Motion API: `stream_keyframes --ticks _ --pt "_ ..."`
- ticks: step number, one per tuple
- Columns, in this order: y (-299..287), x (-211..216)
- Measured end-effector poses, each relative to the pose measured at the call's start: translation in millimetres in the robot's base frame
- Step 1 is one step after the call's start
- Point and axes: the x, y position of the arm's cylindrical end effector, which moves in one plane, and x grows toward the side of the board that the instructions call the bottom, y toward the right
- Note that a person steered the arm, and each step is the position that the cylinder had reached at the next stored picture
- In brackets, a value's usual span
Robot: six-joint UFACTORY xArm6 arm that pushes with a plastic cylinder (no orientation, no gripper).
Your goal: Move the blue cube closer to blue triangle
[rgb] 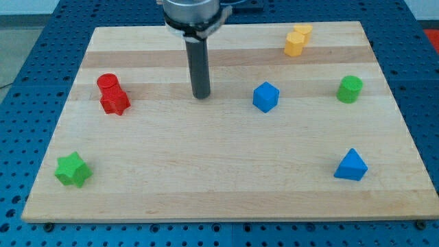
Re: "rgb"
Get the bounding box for yellow heart block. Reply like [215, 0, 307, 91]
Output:
[294, 23, 313, 45]

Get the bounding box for red star block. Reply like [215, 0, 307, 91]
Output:
[100, 89, 131, 115]

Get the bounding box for green cylinder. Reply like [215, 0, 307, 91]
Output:
[336, 75, 363, 104]

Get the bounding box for yellow hexagon block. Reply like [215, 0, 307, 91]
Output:
[284, 32, 305, 57]

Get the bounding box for wooden board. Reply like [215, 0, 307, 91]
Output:
[22, 21, 438, 223]

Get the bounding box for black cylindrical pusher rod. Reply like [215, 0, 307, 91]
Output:
[185, 39, 211, 99]

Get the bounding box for red cylinder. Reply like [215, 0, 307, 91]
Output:
[97, 73, 122, 99]

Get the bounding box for green star block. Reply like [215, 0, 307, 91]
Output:
[54, 152, 93, 188]

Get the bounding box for blue cube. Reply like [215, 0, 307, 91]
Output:
[252, 82, 280, 113]

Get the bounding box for blue triangle block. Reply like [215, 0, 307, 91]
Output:
[334, 148, 368, 181]

